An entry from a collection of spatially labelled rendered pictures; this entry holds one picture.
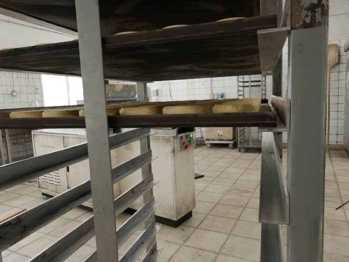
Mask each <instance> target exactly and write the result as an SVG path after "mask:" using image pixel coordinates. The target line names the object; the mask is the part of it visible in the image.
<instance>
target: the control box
mask: <svg viewBox="0 0 349 262"><path fill-rule="evenodd" d="M191 134H192V137H191ZM186 135H187V138H186ZM181 136H182V137H183V139H182V140H181ZM189 140H191V143H189ZM183 142H185V145H183ZM188 145H189V146H188ZM185 146H186V147H185ZM187 146H188V147H187ZM193 146H194V141H193V132H188V133H184V134H179V135H177V136H176V147H177V151H182V150H185V149H188V148H191V147H193Z"/></svg>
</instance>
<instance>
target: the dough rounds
mask: <svg viewBox="0 0 349 262"><path fill-rule="evenodd" d="M107 110H108V115H149V114H190V113H231V112H268V108H267V104H266V103H261V98H260V97H252V98H243V99H239V98H228V99H204V100H184V101H180V100H178V101H153V102H140V103H125V104H112V105H107ZM9 116H10V118H26V117H67V116H85V109H84V107H77V108H64V109H47V110H38V111H19V112H11V114H9Z"/></svg>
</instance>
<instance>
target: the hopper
mask: <svg viewBox="0 0 349 262"><path fill-rule="evenodd" d="M105 89H106V98H107V99H109V98H135V97H136V95H137V89H136V84H105Z"/></svg>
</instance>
